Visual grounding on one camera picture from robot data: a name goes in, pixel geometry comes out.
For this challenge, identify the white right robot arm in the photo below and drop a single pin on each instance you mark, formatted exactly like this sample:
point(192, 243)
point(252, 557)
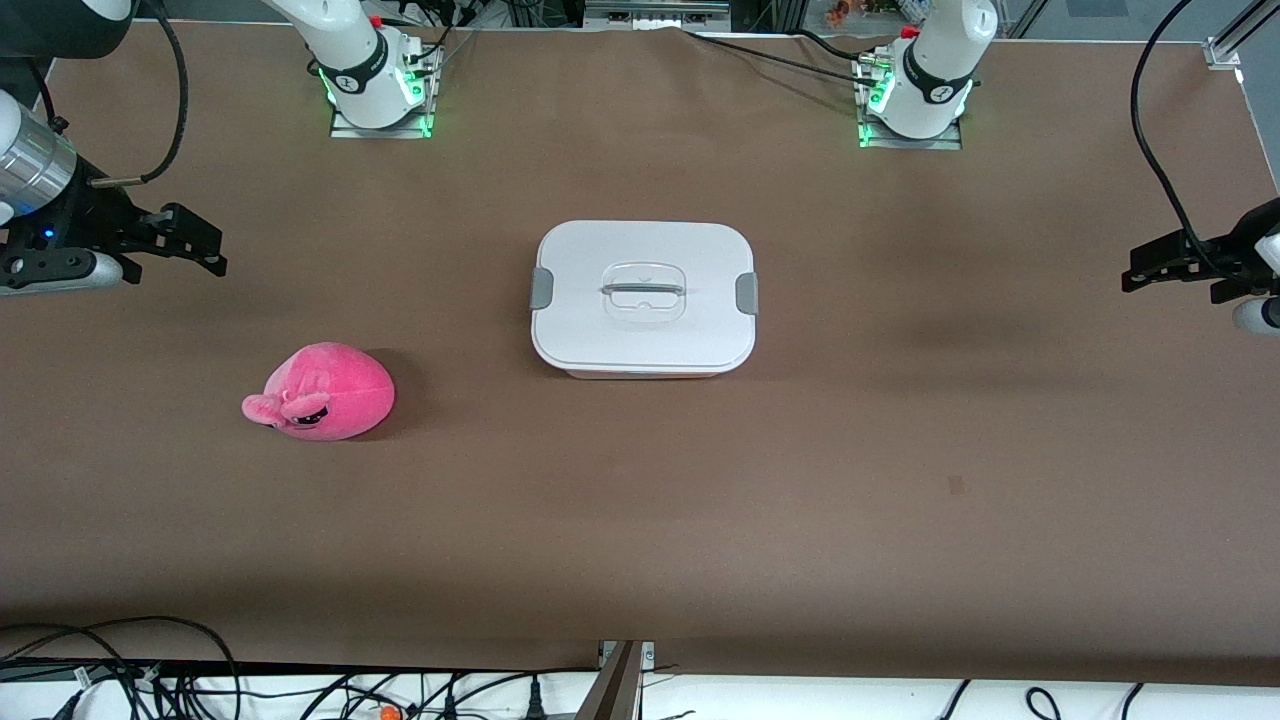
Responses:
point(350, 60)

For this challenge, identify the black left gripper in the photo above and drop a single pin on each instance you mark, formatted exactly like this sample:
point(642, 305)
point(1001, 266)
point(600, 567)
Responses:
point(1236, 247)

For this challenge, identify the pink plastic box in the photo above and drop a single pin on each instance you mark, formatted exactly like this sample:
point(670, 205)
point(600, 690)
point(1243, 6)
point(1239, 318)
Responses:
point(640, 376)

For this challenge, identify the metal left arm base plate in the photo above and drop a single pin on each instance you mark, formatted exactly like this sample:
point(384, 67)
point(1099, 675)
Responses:
point(950, 144)

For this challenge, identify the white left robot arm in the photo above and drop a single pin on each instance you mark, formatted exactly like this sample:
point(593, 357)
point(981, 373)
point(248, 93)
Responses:
point(940, 60)

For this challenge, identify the pink plush toy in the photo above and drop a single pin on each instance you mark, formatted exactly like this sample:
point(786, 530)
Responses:
point(335, 395)

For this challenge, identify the aluminium corner extrusion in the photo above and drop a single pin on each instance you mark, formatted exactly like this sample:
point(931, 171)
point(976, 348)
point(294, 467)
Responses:
point(1222, 50)

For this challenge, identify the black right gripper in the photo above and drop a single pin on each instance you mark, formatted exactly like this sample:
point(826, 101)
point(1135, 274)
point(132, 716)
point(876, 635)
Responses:
point(88, 215)

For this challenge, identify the black power plug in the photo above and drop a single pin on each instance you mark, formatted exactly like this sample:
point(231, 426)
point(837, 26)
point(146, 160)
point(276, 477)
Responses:
point(535, 700)

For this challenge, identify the aluminium table strut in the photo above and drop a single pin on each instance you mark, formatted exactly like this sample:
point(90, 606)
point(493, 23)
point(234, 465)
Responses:
point(615, 690)

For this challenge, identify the white box lid grey clips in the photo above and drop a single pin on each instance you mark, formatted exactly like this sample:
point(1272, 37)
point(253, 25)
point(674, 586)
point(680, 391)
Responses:
point(640, 330)

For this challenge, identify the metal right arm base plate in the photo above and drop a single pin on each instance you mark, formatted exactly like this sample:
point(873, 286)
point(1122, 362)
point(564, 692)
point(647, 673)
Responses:
point(345, 131)

